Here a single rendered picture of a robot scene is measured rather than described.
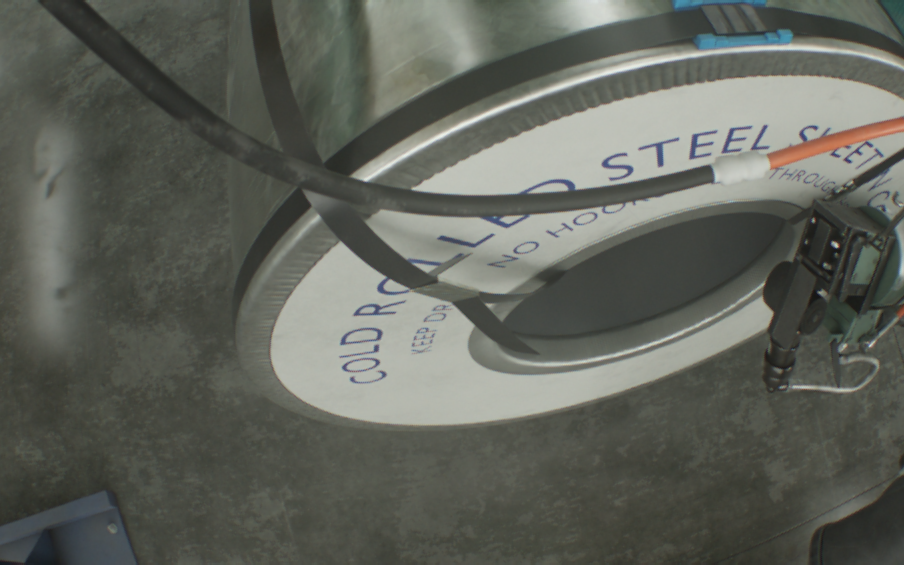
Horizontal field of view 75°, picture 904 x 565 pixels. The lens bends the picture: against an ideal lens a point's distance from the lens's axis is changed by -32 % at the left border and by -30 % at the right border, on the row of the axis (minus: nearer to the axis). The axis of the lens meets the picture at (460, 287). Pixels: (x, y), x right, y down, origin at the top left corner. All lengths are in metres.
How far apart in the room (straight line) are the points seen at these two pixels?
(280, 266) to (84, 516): 1.48
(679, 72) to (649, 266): 0.83
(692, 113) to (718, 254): 0.71
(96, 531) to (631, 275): 1.55
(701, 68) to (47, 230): 2.21
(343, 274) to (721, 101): 0.42
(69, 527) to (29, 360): 0.57
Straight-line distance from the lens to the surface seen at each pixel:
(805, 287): 0.96
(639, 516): 1.86
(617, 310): 1.39
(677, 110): 0.69
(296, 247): 0.74
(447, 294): 0.77
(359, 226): 0.69
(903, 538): 0.66
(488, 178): 0.70
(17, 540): 2.31
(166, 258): 2.19
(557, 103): 0.62
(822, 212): 0.96
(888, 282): 1.04
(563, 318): 1.35
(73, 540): 2.17
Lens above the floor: 1.81
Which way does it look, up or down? 68 degrees down
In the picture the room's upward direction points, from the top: 5 degrees counter-clockwise
